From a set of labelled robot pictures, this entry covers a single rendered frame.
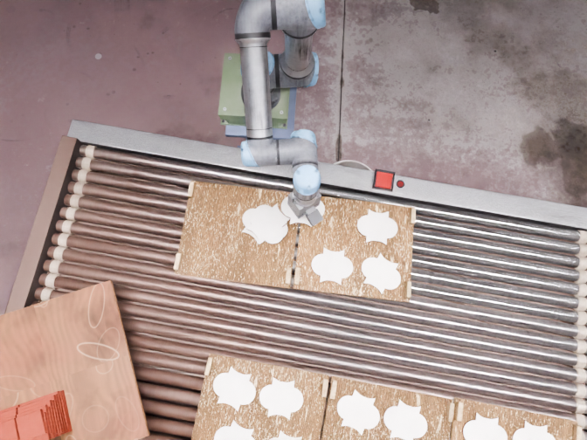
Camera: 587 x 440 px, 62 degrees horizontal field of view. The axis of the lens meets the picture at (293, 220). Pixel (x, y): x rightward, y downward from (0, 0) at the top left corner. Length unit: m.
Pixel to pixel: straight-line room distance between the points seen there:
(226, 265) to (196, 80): 1.62
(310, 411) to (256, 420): 0.18
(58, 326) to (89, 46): 2.07
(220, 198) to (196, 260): 0.24
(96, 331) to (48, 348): 0.15
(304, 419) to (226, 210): 0.76
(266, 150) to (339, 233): 0.51
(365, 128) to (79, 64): 1.76
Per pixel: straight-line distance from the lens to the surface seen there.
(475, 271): 1.90
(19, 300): 1.94
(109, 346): 1.71
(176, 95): 3.11
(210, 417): 1.76
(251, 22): 1.38
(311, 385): 1.74
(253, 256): 1.76
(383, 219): 1.82
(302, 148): 1.42
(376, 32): 3.34
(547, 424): 1.96
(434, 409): 1.81
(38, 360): 1.79
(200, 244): 1.79
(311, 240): 1.78
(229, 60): 2.04
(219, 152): 1.91
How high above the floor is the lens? 2.67
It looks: 75 degrees down
